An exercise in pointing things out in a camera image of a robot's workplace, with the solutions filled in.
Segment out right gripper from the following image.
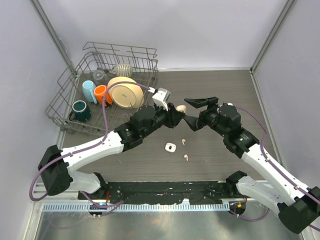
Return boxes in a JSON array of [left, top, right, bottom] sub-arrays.
[[183, 96, 229, 138]]

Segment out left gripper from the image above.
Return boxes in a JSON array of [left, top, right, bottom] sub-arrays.
[[141, 101, 185, 138]]

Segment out pink earbud case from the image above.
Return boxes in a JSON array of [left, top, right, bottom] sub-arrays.
[[175, 104, 187, 113]]

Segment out white earbud charging case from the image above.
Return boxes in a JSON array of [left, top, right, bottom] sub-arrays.
[[164, 142, 177, 153]]

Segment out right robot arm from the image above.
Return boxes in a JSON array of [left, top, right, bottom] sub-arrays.
[[184, 97, 320, 234]]

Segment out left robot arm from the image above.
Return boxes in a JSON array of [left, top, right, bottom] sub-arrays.
[[38, 103, 186, 200]]

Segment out beige plate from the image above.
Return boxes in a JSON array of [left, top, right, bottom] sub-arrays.
[[108, 83, 144, 109]]

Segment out striped ceramic cup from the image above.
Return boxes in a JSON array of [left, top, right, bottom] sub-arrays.
[[111, 63, 133, 78]]

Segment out orange mug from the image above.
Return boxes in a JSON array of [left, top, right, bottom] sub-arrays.
[[93, 84, 113, 106]]

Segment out clear glass cup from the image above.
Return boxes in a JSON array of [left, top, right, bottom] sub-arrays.
[[92, 69, 105, 81]]

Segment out light blue mug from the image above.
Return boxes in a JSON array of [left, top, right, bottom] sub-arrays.
[[82, 80, 98, 104]]

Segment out dark green mug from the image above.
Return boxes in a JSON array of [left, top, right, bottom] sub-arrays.
[[71, 100, 92, 122]]

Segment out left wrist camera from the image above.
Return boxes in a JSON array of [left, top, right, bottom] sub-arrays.
[[147, 87, 171, 111]]

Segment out grey wire dish rack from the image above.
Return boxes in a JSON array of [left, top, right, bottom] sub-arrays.
[[45, 41, 159, 147]]

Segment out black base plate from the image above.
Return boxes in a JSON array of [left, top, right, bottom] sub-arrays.
[[89, 181, 249, 205]]

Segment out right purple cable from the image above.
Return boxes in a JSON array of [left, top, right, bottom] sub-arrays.
[[228, 106, 320, 232]]

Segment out slotted cable duct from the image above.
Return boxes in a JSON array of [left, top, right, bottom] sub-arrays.
[[42, 201, 230, 213]]

